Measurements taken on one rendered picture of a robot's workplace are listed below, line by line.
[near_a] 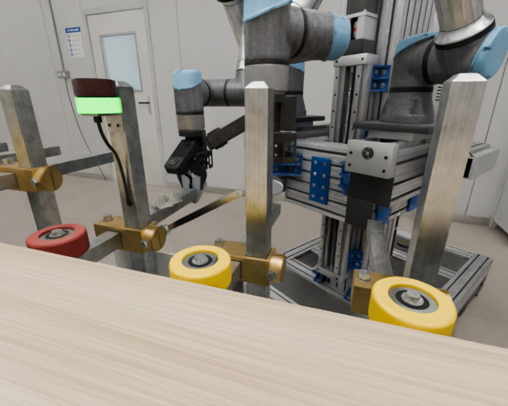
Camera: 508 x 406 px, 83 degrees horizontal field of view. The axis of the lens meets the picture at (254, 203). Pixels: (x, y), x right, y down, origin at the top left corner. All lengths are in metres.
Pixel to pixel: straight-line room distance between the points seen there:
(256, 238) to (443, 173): 0.28
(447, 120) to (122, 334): 0.42
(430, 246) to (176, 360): 0.35
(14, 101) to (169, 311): 0.54
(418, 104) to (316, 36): 0.50
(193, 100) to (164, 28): 3.03
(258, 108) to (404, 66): 0.62
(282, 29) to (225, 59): 2.88
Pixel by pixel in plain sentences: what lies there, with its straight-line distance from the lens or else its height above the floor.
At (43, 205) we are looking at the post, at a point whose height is 0.89.
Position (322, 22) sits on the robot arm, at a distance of 0.56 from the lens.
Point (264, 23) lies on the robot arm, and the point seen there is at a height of 1.21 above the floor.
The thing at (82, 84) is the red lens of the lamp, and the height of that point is 1.12.
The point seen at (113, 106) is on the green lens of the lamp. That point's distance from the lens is 0.51.
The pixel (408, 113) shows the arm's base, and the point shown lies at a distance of 0.95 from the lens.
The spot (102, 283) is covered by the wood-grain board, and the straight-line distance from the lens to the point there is 0.39.
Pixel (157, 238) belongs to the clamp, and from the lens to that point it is 0.59.
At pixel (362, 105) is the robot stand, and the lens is 1.16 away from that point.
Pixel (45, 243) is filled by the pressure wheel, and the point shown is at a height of 0.91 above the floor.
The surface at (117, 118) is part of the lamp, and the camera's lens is 0.55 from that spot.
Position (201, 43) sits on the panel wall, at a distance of 3.53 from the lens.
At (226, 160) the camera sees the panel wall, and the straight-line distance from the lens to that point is 3.44.
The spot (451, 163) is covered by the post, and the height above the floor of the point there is 1.03.
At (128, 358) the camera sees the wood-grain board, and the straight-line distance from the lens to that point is 0.29.
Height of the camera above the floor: 1.10
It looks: 20 degrees down
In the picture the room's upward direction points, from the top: straight up
